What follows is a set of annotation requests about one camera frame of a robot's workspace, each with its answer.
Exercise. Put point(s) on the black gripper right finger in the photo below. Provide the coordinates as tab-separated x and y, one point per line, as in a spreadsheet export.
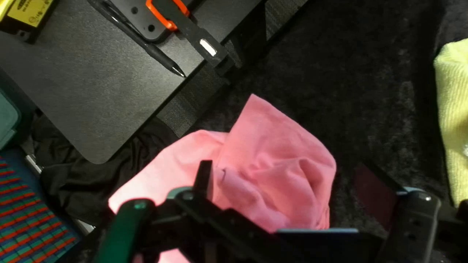
414	228

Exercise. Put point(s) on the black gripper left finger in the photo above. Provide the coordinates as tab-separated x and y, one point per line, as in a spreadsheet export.
195	228

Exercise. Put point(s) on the pink cloth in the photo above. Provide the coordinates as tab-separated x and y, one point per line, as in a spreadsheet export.
273	161

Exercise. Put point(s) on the bright yellow microfibre cloth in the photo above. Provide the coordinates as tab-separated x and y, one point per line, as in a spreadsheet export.
454	121

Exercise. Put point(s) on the black velvet tablecloth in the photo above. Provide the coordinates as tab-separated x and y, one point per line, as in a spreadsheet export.
351	88

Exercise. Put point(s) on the black optical breadboard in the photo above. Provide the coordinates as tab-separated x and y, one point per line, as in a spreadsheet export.
97	82

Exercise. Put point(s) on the yellow emergency stop button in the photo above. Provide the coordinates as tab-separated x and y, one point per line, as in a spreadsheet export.
27	10

